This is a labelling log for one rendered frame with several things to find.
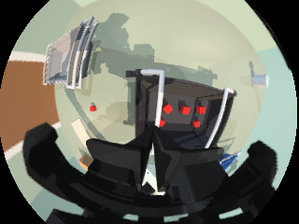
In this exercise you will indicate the small red block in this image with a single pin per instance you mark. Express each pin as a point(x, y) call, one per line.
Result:
point(196, 123)
point(92, 107)

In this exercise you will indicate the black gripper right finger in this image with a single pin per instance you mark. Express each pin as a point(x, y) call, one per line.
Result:
point(169, 157)

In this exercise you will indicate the white flat rectangular sheet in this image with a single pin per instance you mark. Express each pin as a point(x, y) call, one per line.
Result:
point(80, 130)

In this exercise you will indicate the orange rectangular box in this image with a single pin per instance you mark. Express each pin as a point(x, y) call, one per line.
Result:
point(85, 161)

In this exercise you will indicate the white cylinder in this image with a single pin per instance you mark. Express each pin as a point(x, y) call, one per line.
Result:
point(260, 80)

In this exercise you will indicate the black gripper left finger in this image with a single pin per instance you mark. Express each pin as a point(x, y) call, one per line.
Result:
point(133, 155)

